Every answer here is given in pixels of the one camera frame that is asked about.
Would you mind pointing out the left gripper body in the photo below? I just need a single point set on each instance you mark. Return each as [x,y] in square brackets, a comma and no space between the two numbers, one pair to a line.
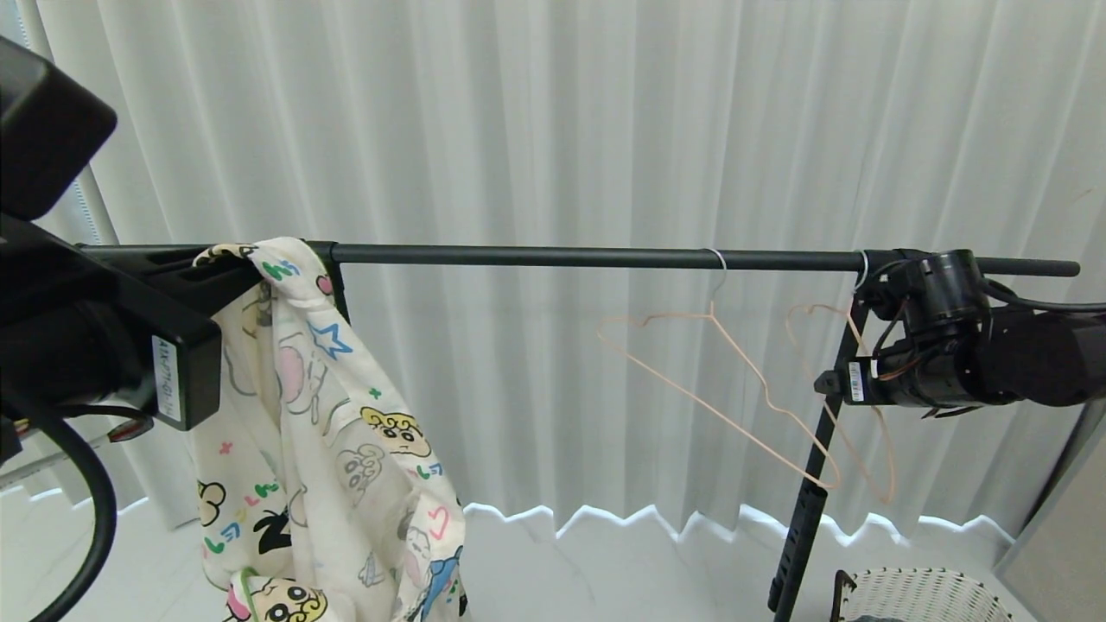
[78,345]

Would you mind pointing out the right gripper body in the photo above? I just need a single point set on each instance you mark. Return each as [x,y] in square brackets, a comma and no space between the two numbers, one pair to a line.
[942,380]

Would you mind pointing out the black clothes rack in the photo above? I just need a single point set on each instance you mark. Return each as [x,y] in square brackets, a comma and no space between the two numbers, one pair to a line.
[518,256]

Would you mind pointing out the pink clothes hanger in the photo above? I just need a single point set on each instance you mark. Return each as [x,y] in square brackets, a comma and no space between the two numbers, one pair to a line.
[710,314]
[893,484]

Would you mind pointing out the cream printed garment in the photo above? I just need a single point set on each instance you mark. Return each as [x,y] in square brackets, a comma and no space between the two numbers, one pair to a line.
[337,415]

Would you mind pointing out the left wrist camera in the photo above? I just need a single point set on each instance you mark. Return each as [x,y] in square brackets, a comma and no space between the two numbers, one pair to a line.
[43,130]

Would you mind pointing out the white laundry basket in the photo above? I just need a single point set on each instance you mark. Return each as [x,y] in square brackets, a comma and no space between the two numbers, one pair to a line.
[933,596]

